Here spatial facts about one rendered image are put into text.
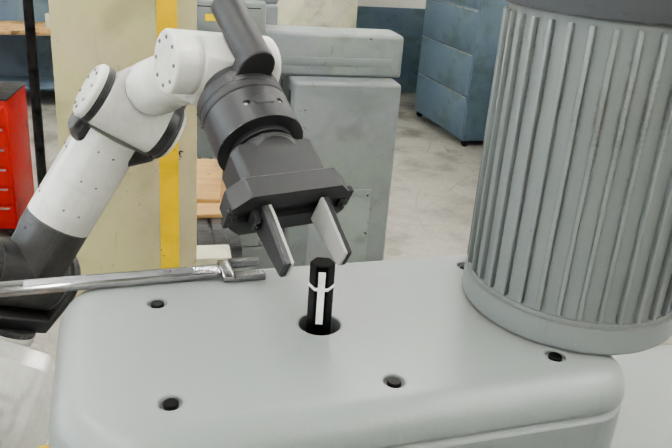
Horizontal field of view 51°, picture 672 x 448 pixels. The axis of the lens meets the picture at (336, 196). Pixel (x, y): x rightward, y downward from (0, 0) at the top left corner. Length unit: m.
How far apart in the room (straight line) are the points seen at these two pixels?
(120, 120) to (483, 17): 6.99
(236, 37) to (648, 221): 0.40
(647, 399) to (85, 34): 1.84
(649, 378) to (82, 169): 0.75
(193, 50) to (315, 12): 8.32
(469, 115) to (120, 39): 6.07
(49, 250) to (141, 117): 0.22
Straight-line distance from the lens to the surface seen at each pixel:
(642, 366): 0.93
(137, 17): 2.26
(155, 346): 0.61
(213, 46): 0.74
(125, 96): 0.96
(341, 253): 0.63
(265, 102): 0.68
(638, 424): 0.83
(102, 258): 2.49
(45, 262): 1.04
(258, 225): 0.63
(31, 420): 1.06
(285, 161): 0.65
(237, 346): 0.60
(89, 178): 1.00
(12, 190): 5.35
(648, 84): 0.58
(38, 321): 1.10
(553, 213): 0.61
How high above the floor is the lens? 2.22
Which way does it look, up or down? 21 degrees down
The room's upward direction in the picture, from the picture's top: 4 degrees clockwise
